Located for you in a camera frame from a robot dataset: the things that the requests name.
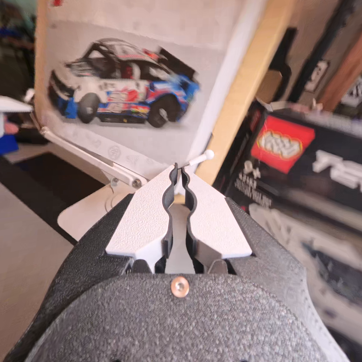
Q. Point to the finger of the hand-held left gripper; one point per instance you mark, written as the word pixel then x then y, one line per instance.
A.
pixel 12 106

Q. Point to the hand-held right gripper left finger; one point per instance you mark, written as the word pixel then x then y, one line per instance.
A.
pixel 138 223

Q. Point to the lego instruction booklet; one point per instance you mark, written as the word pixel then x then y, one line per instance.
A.
pixel 169 127

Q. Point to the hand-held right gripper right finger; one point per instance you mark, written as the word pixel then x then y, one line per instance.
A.
pixel 220 226

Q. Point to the black lego set box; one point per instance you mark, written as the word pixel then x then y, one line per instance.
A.
pixel 325 183

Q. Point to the wooden board document stand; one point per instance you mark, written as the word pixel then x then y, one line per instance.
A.
pixel 249 99

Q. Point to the black white marker sign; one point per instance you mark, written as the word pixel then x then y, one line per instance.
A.
pixel 355 94
pixel 319 75

